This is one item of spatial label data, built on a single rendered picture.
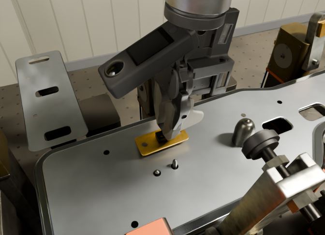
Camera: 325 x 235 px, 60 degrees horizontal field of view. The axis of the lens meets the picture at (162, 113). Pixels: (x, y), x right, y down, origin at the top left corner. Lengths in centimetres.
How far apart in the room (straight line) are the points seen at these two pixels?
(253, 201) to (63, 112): 41
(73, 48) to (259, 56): 148
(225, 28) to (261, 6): 247
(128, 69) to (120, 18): 194
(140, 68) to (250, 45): 103
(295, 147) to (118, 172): 29
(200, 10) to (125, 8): 194
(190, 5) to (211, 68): 9
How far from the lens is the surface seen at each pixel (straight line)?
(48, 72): 66
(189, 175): 44
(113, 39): 233
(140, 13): 229
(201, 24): 32
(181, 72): 34
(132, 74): 32
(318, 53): 72
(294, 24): 76
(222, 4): 32
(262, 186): 21
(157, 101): 43
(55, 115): 55
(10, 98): 113
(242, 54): 125
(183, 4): 31
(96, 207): 42
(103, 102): 58
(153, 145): 45
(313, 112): 61
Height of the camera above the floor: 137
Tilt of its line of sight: 46 degrees down
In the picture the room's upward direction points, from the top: straight up
